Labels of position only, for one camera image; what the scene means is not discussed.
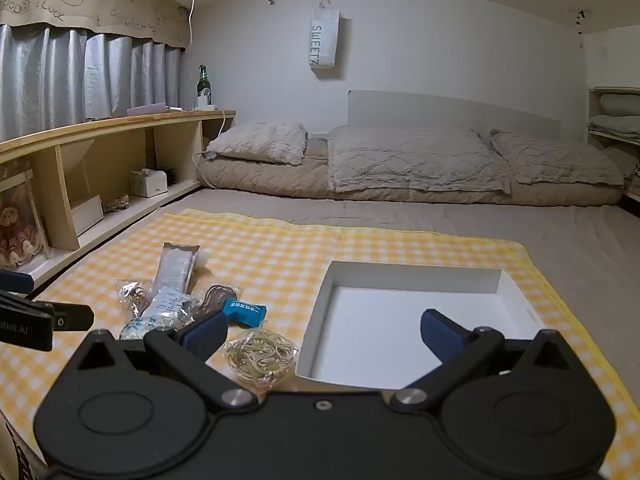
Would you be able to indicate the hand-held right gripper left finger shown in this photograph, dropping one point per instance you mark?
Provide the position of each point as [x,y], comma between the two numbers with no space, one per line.
[202,335]

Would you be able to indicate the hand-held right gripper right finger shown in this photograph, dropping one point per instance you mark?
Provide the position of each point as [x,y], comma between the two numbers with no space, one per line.
[442,335]

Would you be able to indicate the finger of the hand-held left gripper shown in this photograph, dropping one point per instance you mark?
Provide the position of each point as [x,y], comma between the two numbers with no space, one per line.
[15,281]
[72,316]

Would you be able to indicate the white and blue printed pouch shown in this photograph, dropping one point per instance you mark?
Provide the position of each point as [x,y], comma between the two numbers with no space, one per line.
[167,305]

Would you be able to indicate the blue plastic packet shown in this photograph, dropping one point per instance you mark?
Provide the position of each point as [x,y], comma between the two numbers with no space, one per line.
[245,310]

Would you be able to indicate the clear bag of beige bands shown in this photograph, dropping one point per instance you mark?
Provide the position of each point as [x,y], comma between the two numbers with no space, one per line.
[260,355]

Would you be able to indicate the long grey packet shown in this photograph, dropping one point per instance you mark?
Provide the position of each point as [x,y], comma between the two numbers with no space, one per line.
[175,267]

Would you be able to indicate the white tissue wad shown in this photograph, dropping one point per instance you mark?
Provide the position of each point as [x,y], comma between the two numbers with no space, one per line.
[202,261]

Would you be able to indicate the white shallow cardboard box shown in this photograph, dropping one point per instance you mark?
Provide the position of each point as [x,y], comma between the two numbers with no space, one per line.
[360,320]

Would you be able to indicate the framed bear picture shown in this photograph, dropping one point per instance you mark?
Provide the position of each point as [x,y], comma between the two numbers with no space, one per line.
[20,230]

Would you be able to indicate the white board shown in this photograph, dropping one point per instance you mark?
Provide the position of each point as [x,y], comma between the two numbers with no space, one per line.
[87,215]

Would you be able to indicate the yellow checkered blanket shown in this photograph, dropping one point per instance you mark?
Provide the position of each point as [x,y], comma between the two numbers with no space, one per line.
[280,260]

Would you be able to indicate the patterned cloth item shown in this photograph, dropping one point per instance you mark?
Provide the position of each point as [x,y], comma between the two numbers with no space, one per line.
[117,204]

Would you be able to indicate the brown printed cardboard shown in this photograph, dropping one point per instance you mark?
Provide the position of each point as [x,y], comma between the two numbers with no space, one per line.
[17,450]

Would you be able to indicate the white tissue box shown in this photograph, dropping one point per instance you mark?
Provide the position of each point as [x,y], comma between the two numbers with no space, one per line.
[149,184]

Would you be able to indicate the beige rolled duvet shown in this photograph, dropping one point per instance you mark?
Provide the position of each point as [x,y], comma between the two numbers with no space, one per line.
[260,180]

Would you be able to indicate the wooden shelf unit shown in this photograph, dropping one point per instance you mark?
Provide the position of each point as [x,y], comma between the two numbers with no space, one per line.
[100,127]

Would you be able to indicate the middle beige pillow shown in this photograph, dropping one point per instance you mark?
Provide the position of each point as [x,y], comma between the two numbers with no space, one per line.
[410,160]

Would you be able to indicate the fuzzy beige pillow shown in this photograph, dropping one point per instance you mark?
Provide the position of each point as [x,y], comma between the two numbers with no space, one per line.
[260,142]

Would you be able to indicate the quilted beige pillow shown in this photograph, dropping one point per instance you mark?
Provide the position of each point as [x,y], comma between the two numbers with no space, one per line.
[555,160]

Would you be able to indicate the grey curtain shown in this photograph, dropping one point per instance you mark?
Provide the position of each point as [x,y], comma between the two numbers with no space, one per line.
[50,75]

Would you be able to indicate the pink flat box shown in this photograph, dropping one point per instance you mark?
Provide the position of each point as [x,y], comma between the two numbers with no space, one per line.
[147,109]

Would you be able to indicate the white headboard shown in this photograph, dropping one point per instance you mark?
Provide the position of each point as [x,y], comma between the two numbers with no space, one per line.
[450,110]

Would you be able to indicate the white power strip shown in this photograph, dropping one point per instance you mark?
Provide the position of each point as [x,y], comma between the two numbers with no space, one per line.
[206,106]

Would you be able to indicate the wooden side shelf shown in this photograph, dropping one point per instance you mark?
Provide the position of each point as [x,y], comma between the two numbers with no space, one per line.
[594,160]

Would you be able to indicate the green glass bottle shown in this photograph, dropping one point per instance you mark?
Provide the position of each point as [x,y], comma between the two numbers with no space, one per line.
[203,85]

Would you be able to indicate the folded pale bedding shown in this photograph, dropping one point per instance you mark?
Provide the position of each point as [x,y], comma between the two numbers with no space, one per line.
[617,117]

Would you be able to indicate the brown paper valance with drawings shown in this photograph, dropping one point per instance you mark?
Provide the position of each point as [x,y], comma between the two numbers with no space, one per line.
[125,5]

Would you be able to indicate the white hanging bag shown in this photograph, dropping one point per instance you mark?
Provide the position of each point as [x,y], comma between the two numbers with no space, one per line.
[322,35]

